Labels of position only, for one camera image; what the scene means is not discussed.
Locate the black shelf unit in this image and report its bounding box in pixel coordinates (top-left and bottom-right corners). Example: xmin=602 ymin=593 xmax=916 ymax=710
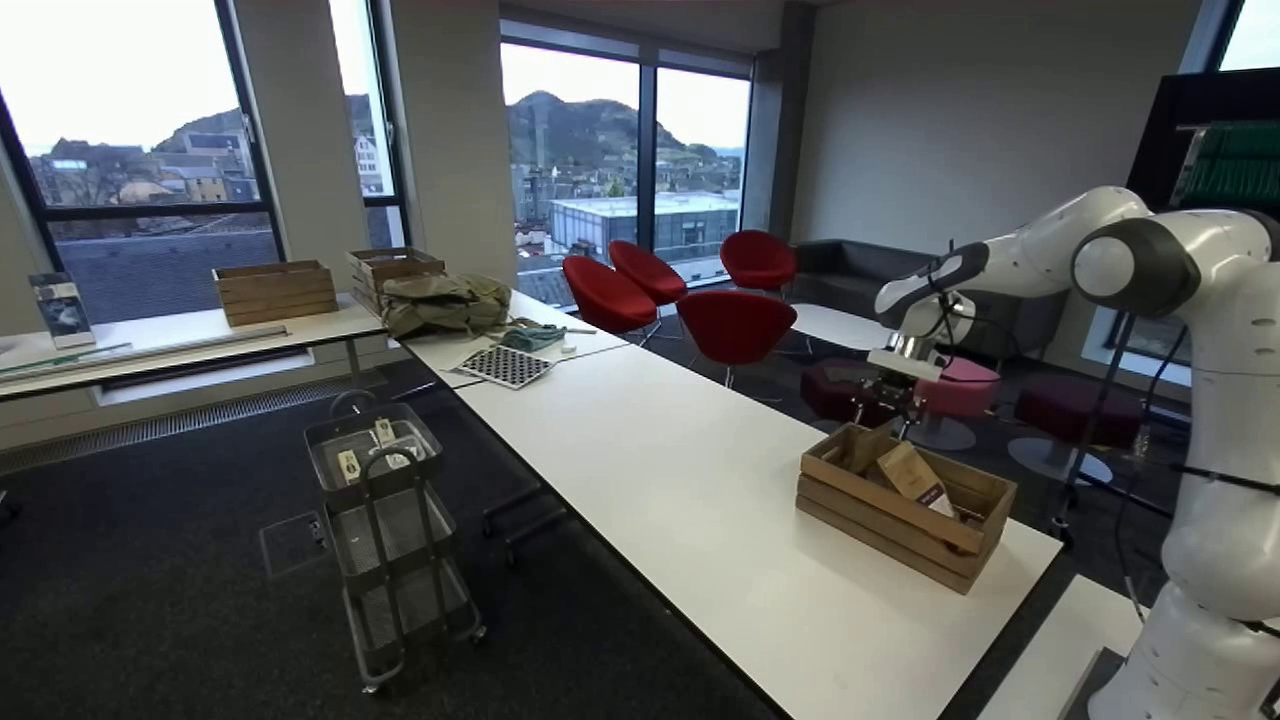
xmin=1123 ymin=68 xmax=1280 ymax=216

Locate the maroon stool with white base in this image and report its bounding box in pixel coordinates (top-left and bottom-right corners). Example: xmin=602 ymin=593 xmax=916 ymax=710
xmin=1003 ymin=372 xmax=1148 ymax=487

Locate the open wooden slat crate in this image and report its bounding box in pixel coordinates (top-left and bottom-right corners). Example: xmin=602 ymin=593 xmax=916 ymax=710
xmin=348 ymin=242 xmax=451 ymax=311

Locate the black white checkered mat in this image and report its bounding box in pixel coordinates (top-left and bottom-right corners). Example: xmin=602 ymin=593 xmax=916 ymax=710
xmin=455 ymin=344 xmax=554 ymax=391

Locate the standing dark brochure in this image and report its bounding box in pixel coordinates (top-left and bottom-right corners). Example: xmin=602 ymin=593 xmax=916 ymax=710
xmin=25 ymin=273 xmax=100 ymax=352

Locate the white side desk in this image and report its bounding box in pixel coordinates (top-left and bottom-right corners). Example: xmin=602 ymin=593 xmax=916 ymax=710
xmin=0 ymin=297 xmax=391 ymax=406

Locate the black tripod stand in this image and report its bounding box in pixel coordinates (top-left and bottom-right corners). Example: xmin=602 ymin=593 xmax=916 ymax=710
xmin=1047 ymin=307 xmax=1168 ymax=538

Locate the dark grey sofa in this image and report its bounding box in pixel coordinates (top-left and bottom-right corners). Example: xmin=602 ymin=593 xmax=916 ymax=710
xmin=792 ymin=235 xmax=1070 ymax=366

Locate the pink stool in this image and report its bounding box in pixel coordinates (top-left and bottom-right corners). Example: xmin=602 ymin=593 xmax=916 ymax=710
xmin=916 ymin=352 xmax=1003 ymax=455

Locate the wooden crate with handle slot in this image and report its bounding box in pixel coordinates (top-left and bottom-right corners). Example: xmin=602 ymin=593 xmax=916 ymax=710
xmin=792 ymin=421 xmax=1021 ymax=600

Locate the closed wooden box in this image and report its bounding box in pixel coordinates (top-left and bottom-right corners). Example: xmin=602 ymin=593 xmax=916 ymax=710
xmin=208 ymin=260 xmax=340 ymax=331

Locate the olive green cloth bundle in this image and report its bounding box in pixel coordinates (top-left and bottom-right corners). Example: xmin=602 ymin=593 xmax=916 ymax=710
xmin=375 ymin=273 xmax=515 ymax=344

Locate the white coffee table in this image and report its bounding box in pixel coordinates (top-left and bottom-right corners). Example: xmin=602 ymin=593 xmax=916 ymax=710
xmin=784 ymin=300 xmax=900 ymax=359

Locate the red lounge chair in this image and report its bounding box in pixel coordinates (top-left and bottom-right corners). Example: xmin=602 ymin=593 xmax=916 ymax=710
xmin=608 ymin=235 xmax=690 ymax=307
xmin=559 ymin=252 xmax=659 ymax=338
xmin=714 ymin=227 xmax=804 ymax=297
xmin=672 ymin=286 xmax=799 ymax=372

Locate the dark maroon pouf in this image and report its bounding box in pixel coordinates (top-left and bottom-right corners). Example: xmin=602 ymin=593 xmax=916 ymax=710
xmin=794 ymin=359 xmax=886 ymax=429

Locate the green folded cloth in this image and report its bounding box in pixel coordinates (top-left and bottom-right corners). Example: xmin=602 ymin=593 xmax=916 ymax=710
xmin=497 ymin=317 xmax=571 ymax=354

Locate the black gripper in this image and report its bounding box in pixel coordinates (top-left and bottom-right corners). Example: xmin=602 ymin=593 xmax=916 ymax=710
xmin=865 ymin=372 xmax=934 ymax=445

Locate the metal wire trolley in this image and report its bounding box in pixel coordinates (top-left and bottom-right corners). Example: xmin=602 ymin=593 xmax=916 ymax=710
xmin=298 ymin=396 xmax=490 ymax=699

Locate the small brown carton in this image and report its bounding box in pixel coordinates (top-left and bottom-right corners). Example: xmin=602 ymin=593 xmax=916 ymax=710
xmin=871 ymin=440 xmax=963 ymax=523

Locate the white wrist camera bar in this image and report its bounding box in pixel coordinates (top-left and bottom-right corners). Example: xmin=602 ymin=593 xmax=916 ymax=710
xmin=865 ymin=344 xmax=942 ymax=389

